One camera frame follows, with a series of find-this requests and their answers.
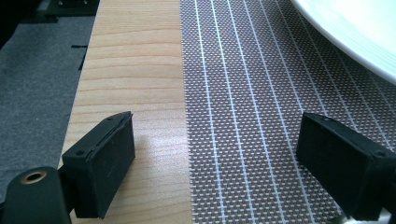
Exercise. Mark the grey carpet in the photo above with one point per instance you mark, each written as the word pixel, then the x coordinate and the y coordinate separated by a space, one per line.
pixel 37 93

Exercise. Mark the white plate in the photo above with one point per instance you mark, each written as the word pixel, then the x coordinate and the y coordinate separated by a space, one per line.
pixel 358 28

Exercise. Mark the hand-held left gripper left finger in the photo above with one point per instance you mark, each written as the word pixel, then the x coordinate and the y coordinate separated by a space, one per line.
pixel 102 168

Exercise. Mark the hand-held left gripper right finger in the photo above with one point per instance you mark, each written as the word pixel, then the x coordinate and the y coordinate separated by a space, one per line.
pixel 339 161

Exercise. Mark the dark stand base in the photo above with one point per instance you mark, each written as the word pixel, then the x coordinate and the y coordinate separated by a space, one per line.
pixel 67 7

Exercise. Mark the brown woven placemat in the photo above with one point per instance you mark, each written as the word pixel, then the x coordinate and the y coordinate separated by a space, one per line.
pixel 255 124

